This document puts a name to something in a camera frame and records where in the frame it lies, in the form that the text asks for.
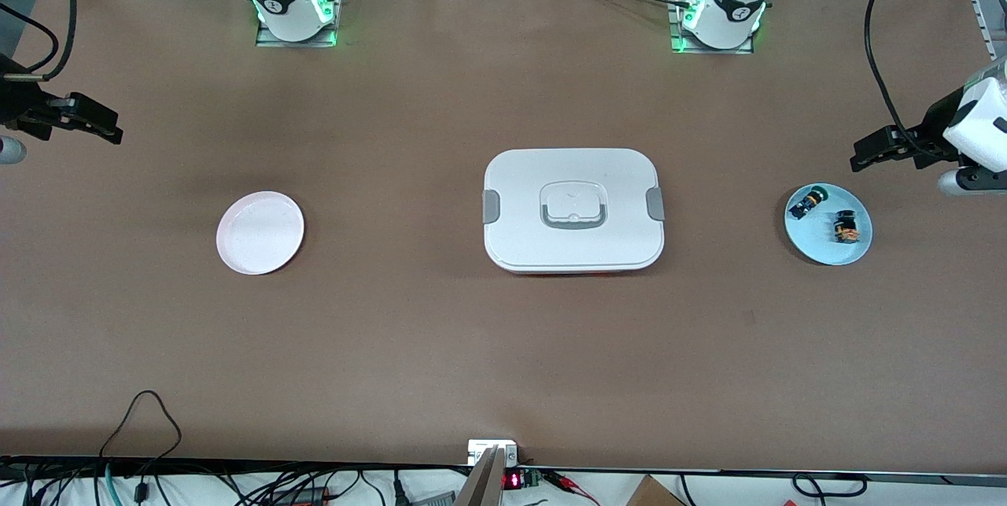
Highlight light blue round plate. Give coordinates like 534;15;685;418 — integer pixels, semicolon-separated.
784;183;873;266

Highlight pink round plate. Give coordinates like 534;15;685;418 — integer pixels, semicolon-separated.
216;191;306;275

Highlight white lidded box grey latches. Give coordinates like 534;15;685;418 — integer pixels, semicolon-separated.
482;148;666;276

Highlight brown cardboard piece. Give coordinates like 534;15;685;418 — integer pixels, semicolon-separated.
625;475;689;506

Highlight grey aluminium bar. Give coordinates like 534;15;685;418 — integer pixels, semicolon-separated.
455;445;508;506

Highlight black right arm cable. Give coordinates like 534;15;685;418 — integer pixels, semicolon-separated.
0;0;78;83

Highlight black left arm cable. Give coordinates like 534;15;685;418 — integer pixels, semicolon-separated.
864;0;937;157

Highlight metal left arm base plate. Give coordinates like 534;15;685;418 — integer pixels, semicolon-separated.
667;0;754;55

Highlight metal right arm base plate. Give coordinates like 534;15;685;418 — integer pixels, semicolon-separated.
254;0;345;48

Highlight thin black looped cable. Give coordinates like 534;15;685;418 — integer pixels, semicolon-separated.
98;390;183;464

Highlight black coiled flat cable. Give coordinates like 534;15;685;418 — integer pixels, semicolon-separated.
791;473;869;499

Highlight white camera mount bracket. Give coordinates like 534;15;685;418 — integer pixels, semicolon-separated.
467;440;520;467

